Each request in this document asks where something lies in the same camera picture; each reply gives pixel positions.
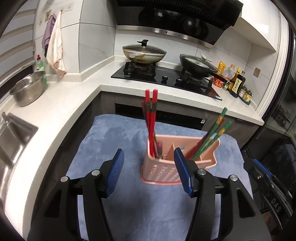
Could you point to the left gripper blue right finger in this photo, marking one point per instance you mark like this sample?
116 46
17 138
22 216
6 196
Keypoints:
183 171

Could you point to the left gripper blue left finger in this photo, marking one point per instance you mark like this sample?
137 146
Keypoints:
114 170

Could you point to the dark red chopstick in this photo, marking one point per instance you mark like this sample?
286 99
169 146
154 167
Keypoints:
145 115
192 150
160 149

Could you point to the green chopstick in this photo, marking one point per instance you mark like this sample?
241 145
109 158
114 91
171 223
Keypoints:
216 125
210 141

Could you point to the black gas stove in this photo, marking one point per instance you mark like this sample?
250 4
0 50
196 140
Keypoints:
166 76

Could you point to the small green cap jar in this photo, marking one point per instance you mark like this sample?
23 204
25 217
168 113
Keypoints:
225 86

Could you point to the red instant noodle cup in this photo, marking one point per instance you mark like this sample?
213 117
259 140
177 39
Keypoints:
217 82

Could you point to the seasoning jar rack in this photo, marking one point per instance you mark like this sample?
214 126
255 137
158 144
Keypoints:
245 95

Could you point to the dark soy sauce bottle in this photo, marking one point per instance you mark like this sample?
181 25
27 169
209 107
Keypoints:
238 84

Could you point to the black wok with lid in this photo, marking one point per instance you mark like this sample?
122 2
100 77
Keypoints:
199 67

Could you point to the clear plastic oil bottle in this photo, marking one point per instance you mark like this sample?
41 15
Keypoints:
229 72

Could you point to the stainless steel sink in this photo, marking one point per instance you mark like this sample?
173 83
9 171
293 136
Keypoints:
16 133

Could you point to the yellow seasoning packet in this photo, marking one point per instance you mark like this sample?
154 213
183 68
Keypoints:
221 68

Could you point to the beige wok with lid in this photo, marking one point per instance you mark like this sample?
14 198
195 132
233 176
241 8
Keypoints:
143 53

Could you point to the steel mixing bowl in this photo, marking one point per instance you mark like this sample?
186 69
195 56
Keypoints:
28 89

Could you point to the green dish soap bottle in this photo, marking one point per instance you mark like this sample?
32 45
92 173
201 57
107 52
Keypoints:
40 67

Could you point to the white hanging towel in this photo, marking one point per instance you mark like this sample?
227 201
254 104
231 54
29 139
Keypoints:
55 50

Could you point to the black range hood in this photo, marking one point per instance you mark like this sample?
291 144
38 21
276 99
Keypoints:
195 21

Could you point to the purple hanging cloth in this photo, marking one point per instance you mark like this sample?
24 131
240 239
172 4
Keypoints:
47 33

